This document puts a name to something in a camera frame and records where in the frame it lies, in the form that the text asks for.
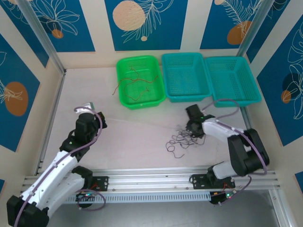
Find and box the red thin cable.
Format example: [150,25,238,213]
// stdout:
[112,75,159,96]
[124,66,150,101]

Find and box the teal plastic basket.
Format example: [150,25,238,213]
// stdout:
[204,56,262,108]
[161,52,214,104]

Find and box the green plastic basket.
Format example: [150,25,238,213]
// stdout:
[116,54,167,111]

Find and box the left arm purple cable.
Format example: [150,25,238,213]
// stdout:
[13,106,107,227]

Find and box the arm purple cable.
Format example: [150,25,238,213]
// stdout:
[13,106,107,227]
[202,98,269,207]

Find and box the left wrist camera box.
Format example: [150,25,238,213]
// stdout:
[81,102,96,113]

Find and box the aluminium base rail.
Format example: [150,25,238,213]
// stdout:
[19,166,283,194]

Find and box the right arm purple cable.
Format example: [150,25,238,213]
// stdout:
[202,98,269,207]

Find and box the slotted grey cable duct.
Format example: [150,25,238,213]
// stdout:
[63,191,213,204]

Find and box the aluminium frame post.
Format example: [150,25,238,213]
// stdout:
[236,0,272,58]
[17,0,67,74]

